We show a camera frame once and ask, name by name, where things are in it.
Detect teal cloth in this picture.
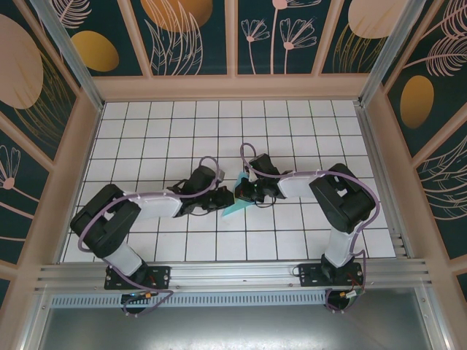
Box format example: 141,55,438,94
220,171,252,219

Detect grey metal sheet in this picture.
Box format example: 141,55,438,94
36,306,439,350

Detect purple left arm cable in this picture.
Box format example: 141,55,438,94
78,155,224,318

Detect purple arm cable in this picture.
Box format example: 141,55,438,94
78,155,224,318
238,141,381,314

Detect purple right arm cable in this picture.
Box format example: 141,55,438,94
238,141,381,314

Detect aluminium front mounting rail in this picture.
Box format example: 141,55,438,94
34,258,435,292

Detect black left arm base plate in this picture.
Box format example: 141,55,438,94
104,265,172,291

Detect aluminium side rail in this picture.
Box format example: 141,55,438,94
353,101,415,260

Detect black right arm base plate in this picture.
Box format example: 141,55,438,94
298,262,366,289

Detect slotted grey cable duct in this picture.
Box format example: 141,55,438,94
49,291,329,308

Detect aluminium corner post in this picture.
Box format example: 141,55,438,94
31,0,105,110
359,0,426,106

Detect aluminium frame profile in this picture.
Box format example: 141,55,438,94
415,280,453,350
20,291,52,350

